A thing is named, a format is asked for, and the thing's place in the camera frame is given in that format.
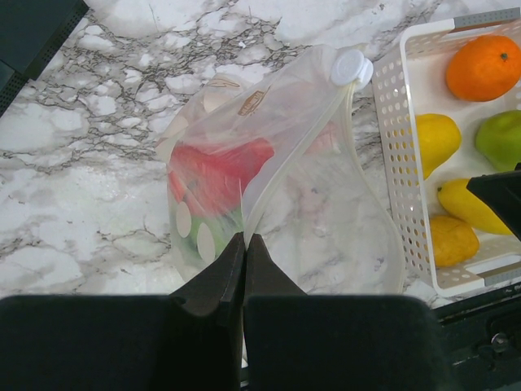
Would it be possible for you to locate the white plastic basket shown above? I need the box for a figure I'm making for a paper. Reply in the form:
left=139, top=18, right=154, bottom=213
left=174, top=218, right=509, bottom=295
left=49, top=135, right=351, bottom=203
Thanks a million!
left=373, top=8, right=520, bottom=297

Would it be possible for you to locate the yellow lemon toy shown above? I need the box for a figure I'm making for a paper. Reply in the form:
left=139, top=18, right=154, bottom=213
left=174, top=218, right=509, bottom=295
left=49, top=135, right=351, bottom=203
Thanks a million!
left=437, top=178, right=513, bottom=235

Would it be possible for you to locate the green pear toy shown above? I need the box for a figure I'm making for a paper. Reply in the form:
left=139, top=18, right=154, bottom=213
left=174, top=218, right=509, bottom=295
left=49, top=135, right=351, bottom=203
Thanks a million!
left=475, top=110, right=520, bottom=172

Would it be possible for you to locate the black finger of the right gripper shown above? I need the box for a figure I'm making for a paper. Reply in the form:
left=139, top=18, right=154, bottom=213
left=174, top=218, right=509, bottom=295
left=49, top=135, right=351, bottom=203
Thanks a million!
left=466, top=163, right=521, bottom=239

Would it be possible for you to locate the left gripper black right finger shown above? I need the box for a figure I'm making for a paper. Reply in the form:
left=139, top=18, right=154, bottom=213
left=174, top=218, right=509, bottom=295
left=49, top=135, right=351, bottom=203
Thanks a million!
left=243, top=235, right=460, bottom=390

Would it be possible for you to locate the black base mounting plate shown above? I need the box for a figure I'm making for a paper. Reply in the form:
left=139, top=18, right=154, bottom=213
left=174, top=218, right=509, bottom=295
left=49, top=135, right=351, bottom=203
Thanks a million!
left=434, top=283, right=520, bottom=390

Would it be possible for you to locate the red apple toy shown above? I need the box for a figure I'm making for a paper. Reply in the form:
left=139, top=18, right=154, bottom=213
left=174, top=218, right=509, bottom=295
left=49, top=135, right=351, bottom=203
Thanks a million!
left=169, top=138, right=274, bottom=217

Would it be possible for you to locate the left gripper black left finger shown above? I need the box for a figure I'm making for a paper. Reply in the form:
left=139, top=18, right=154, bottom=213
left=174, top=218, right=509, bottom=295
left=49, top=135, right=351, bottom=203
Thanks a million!
left=1, top=235, right=245, bottom=390

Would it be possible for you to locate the orange fruit toy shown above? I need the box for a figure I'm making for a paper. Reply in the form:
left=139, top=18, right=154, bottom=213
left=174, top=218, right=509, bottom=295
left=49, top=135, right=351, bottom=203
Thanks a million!
left=445, top=35, right=520, bottom=102

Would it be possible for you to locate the clear zip top bag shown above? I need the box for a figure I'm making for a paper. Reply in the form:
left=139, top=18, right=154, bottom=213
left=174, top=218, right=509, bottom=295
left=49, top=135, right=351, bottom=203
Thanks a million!
left=155, top=45, right=405, bottom=294

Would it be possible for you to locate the yellow orange mango toy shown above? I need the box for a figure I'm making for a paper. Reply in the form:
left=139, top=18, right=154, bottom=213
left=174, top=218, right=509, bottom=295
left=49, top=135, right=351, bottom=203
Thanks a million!
left=430, top=215, right=479, bottom=268

